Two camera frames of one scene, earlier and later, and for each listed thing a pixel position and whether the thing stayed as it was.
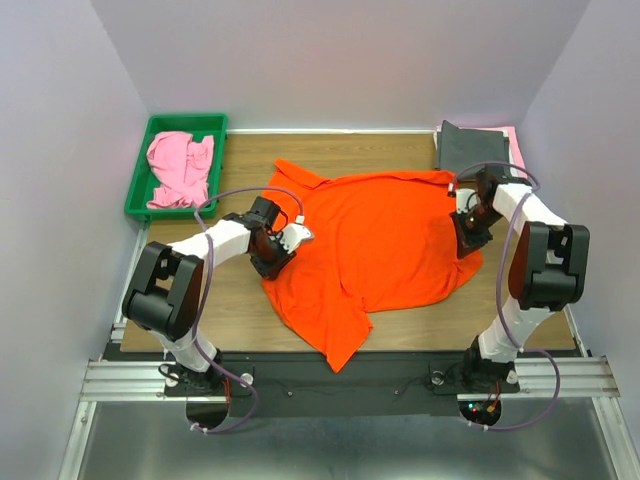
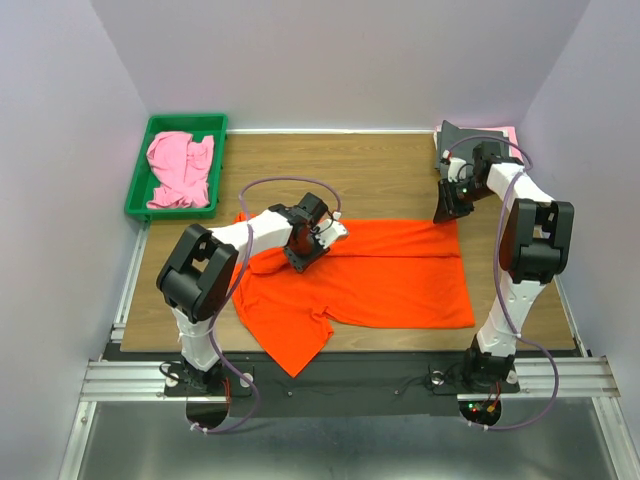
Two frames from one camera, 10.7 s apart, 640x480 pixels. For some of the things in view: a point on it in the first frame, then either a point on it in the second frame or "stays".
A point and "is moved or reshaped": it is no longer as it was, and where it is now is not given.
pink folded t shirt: [515, 154] stays
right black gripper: [465, 241] -> [447, 207]
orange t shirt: [376, 243] is moved or reshaped
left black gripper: [271, 271] -> [301, 264]
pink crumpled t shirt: [183, 167] stays
